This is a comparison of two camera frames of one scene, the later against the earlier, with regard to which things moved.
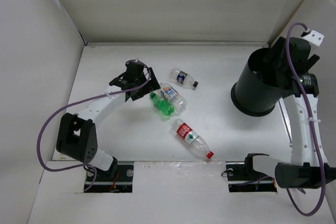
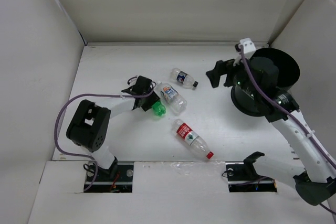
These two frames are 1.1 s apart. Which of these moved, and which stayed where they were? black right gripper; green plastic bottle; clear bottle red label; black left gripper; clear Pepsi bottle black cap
Moved: black left gripper; green plastic bottle; black right gripper
Stayed: clear bottle red label; clear Pepsi bottle black cap
